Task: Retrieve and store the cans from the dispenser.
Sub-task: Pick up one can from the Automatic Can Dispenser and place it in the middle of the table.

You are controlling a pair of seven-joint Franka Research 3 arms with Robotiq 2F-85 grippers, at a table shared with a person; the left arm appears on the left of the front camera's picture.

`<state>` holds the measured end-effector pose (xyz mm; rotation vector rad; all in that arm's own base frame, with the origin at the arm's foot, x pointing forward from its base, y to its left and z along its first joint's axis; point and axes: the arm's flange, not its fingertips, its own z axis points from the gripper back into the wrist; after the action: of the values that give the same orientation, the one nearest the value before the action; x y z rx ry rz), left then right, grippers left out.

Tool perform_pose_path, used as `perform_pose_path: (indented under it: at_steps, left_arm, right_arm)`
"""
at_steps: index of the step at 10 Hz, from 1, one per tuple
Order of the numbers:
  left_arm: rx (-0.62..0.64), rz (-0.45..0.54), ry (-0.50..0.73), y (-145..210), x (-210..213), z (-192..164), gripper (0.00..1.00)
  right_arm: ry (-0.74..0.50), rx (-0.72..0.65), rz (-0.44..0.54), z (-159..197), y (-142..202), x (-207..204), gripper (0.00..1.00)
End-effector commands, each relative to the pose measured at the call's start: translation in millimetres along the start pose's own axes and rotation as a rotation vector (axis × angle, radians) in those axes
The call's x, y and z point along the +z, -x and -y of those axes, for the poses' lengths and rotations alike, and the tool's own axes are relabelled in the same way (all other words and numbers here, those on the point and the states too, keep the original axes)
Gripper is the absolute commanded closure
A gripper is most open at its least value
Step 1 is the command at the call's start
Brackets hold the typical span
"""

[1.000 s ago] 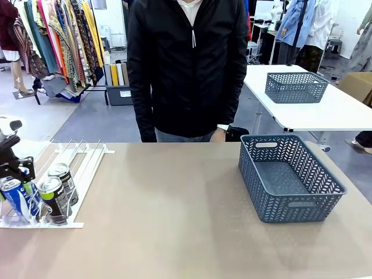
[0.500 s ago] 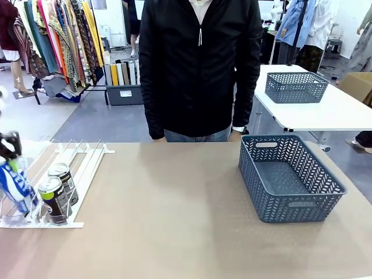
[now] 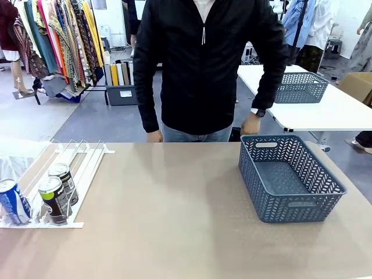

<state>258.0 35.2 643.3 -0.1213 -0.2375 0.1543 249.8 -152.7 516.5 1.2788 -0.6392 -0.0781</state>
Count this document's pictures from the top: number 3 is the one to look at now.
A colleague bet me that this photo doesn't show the yellow board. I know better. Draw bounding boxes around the yellow board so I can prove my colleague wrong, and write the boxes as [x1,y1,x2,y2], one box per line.
[110,63,120,87]

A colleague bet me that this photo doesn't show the fabric pile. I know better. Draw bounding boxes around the fabric pile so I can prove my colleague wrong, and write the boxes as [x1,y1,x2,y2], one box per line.
[41,75,85,103]

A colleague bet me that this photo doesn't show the black green drink can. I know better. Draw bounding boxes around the black green drink can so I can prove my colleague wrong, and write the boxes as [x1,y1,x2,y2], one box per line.
[47,163,80,206]
[38,176,73,226]

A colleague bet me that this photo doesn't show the black stand pole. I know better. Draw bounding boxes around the black stand pole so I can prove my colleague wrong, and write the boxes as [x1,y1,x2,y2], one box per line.
[291,0,309,65]

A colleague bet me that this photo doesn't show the blue-grey plastic woven basket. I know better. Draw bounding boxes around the blue-grey plastic woven basket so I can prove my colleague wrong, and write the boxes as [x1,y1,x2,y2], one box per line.
[238,134,348,224]
[273,71,331,105]

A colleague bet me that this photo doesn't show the white board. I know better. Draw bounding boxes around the white board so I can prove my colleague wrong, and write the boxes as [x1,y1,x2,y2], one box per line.
[116,63,126,87]

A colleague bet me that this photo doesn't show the background person dark clothes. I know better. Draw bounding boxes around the background person dark clothes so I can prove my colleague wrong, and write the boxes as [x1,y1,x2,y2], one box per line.
[121,0,142,58]

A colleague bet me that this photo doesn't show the person's left forearm black sleeve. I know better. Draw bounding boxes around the person's left forearm black sleeve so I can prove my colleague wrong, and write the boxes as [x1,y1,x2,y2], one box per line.
[251,69,287,113]

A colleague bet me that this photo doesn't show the grey plastic storage bin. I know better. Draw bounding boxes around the grey plastic storage bin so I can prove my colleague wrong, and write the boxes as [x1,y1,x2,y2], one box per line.
[105,83,138,106]

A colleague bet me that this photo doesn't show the person's left hand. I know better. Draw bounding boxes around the person's left hand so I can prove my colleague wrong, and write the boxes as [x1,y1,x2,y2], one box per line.
[240,113,262,137]

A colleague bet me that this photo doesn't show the yellow garment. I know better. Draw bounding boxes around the yellow garment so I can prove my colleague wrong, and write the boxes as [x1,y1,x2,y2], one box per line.
[81,1,105,69]

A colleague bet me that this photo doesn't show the brown board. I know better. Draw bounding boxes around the brown board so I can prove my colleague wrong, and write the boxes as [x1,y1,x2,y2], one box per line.
[121,62,130,86]

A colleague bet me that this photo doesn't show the bystander leg white shoe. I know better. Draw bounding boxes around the bystander leg white shoe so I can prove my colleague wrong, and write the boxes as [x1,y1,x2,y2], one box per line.
[344,130,372,155]

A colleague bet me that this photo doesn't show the white wire can dispenser rack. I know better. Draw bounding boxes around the white wire can dispenser rack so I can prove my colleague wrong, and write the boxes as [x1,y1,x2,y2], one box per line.
[0,138,116,230]

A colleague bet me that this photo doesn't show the maroon garment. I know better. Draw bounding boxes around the maroon garment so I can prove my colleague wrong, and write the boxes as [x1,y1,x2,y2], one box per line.
[0,0,20,52]

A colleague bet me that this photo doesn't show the multicolour patterned garment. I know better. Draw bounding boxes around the multicolour patterned garment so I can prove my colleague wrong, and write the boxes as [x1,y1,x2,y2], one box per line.
[47,8,80,88]

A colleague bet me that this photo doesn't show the dark patterned garment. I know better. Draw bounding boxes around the dark patterned garment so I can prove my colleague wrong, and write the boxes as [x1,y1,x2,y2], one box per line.
[69,2,99,85]

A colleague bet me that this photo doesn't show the person's right forearm black sleeve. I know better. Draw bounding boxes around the person's right forearm black sleeve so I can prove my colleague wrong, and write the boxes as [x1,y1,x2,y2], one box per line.
[137,95,161,134]

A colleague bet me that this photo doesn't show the blue Pepsi can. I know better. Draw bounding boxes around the blue Pepsi can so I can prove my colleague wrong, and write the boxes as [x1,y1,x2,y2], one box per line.
[0,178,32,226]

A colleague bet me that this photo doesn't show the white folding table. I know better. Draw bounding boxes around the white folding table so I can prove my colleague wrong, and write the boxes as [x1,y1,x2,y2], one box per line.
[237,64,372,146]

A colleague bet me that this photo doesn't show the black clothes rack frame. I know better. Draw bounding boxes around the black clothes rack frame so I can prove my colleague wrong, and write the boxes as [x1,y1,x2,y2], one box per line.
[33,0,110,106]

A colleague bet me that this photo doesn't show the person's right hand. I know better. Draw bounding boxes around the person's right hand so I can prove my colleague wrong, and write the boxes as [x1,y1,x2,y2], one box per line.
[146,130,164,143]

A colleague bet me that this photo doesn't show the white air purifier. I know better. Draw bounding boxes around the white air purifier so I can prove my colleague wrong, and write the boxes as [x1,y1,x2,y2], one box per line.
[98,24,112,49]

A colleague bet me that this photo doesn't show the green garment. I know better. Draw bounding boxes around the green garment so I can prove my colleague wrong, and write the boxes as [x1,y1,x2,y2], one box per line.
[23,0,59,75]

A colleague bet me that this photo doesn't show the clear plastic bag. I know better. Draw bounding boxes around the clear plastic bag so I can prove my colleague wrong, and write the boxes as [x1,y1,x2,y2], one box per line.
[0,138,52,187]

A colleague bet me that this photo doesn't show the person in black jacket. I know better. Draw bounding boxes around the person in black jacket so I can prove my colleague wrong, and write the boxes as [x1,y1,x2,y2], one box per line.
[133,0,290,143]

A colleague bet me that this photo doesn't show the black stool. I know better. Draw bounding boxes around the black stool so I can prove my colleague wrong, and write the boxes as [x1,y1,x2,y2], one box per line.
[324,37,344,59]

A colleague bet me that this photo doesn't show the mannequin legs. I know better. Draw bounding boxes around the mannequin legs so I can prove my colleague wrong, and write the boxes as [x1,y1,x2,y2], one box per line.
[10,57,35,95]

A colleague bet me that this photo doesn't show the cardboard box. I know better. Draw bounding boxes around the cardboard box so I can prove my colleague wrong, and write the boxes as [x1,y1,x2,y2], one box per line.
[338,71,372,109]

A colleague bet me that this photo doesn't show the brown patterned shawl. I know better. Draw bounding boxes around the brown patterned shawl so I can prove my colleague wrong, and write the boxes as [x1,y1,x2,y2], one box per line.
[12,16,51,80]

